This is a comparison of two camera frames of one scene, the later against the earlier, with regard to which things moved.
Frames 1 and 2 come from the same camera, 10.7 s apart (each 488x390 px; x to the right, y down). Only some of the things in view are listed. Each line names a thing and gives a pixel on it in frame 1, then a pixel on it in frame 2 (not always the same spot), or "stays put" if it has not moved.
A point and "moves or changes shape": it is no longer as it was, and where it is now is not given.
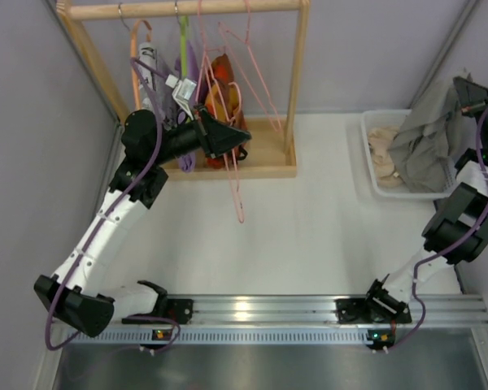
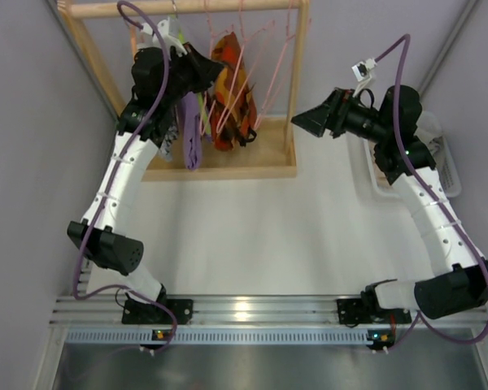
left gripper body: (205, 132) to (191, 69)
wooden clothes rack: (272, 150) stays put
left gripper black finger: (231, 137) to (212, 68)
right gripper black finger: (469, 92) to (313, 120)
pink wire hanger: (204, 57) to (225, 52)
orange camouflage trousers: (223, 101) moves or changes shape
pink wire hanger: (241, 214) to (255, 32)
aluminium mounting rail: (308, 309) stays put
